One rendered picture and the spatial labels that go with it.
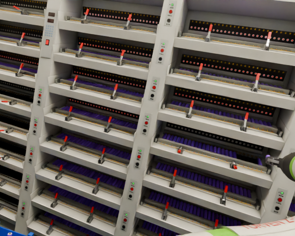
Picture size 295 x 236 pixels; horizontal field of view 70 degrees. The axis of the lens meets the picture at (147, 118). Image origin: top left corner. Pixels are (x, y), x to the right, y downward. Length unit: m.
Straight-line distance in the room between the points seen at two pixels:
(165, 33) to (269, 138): 0.71
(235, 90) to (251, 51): 0.19
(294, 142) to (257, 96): 0.26
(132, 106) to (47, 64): 0.60
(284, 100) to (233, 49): 0.33
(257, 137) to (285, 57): 0.38
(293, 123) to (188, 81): 0.51
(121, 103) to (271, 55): 0.76
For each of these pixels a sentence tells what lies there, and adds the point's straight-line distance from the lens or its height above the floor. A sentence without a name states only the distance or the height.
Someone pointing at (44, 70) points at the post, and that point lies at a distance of 1.44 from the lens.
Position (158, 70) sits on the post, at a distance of 1.11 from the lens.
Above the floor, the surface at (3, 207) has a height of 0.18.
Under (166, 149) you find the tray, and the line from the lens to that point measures 1.13.
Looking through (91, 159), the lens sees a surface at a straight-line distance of 1.32.
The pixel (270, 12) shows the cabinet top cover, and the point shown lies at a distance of 1.31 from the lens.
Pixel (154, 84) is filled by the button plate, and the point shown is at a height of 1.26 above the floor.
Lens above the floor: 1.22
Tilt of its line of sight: 7 degrees down
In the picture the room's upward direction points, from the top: 12 degrees clockwise
